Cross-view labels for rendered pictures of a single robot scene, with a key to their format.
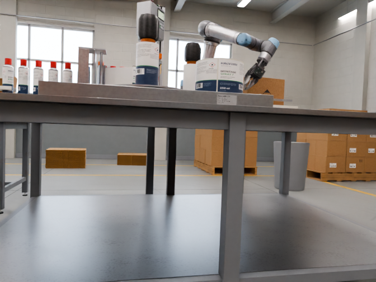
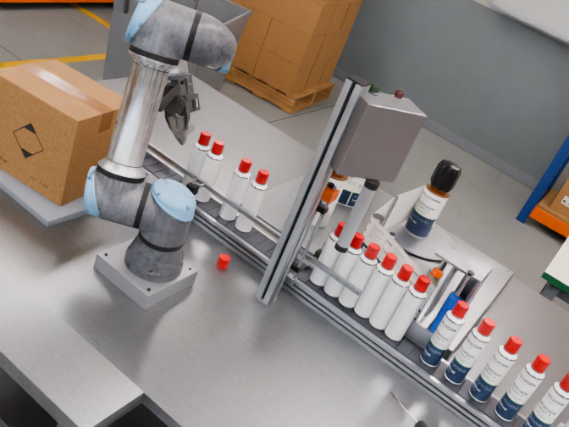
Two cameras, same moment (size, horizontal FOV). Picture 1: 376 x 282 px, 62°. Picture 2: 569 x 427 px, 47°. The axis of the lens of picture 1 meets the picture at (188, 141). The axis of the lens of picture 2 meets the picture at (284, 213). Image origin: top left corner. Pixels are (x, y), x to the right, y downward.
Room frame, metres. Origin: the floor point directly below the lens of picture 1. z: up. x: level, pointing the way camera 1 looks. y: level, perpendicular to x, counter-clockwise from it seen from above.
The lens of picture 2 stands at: (3.21, 1.03, 1.93)
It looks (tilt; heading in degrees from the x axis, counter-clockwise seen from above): 29 degrees down; 216
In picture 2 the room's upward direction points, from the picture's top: 23 degrees clockwise
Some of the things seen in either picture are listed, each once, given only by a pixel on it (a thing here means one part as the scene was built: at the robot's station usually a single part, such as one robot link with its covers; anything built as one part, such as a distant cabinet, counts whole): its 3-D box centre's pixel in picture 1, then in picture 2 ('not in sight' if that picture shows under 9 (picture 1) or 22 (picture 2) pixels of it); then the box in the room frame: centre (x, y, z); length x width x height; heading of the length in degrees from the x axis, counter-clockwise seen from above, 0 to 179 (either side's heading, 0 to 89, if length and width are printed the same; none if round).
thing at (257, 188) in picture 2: not in sight; (253, 200); (1.88, -0.04, 0.98); 0.05 x 0.05 x 0.20
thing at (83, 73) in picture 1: (92, 75); (441, 297); (1.67, 0.52, 1.01); 0.14 x 0.13 x 0.26; 102
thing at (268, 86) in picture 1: (256, 98); (58, 130); (2.28, -0.49, 0.99); 0.30 x 0.24 x 0.27; 110
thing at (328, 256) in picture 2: not in sight; (330, 253); (1.82, 0.24, 0.98); 0.05 x 0.05 x 0.20
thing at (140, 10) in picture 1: (151, 22); (372, 135); (1.90, 0.25, 1.38); 0.17 x 0.10 x 0.19; 157
